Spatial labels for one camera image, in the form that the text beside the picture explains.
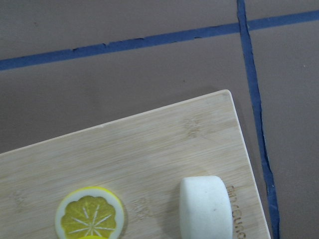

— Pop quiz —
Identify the bamboo cutting board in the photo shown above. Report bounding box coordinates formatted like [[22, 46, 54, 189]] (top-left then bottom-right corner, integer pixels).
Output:
[[0, 90, 270, 239]]

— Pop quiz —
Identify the lemon slice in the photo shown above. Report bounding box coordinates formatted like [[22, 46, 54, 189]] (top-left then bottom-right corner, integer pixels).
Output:
[[55, 187, 125, 239], [78, 235, 106, 239]]

